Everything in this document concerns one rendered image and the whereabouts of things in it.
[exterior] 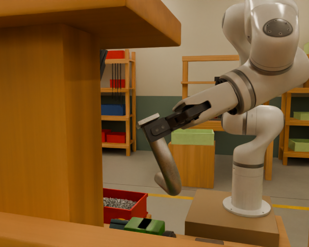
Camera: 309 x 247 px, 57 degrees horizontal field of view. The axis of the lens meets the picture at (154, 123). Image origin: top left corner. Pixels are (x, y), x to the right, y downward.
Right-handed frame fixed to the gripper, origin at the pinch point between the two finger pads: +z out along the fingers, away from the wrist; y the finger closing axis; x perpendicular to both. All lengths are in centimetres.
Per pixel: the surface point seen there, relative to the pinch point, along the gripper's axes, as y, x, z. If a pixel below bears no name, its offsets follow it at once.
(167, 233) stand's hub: -4.1, 18.2, 6.1
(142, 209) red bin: -86, 27, 9
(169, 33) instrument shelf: 14.3, -10.9, -5.6
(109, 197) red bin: -99, 16, 22
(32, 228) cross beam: 17.3, 4.5, 20.0
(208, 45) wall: -500, -133, -253
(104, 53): -45, -34, -3
